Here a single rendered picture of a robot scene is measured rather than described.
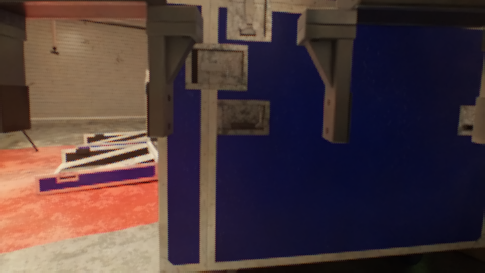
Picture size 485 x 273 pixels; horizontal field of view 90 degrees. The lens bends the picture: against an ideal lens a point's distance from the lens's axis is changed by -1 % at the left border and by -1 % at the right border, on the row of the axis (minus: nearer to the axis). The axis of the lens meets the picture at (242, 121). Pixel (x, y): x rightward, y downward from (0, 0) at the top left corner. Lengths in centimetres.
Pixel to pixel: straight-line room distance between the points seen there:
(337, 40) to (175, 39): 13
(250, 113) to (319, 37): 55
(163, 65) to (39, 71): 786
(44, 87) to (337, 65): 792
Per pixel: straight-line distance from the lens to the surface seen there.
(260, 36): 76
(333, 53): 21
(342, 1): 24
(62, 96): 797
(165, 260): 86
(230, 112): 72
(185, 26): 20
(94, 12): 26
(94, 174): 211
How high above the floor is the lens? 69
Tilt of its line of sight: 5 degrees down
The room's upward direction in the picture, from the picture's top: 1 degrees clockwise
